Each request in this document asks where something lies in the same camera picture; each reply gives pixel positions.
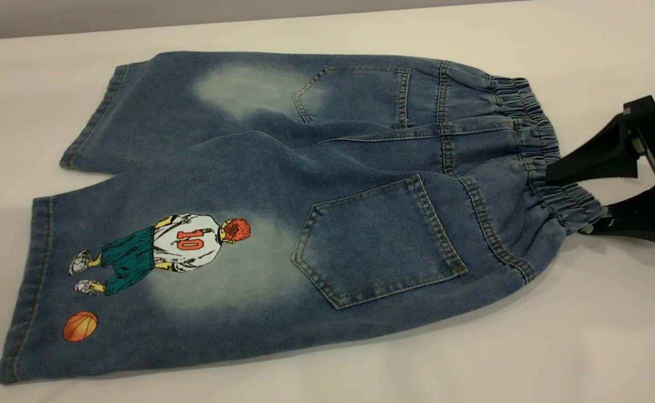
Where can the blue denim shorts basketball print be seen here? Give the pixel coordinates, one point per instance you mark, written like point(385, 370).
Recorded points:
point(305, 212)

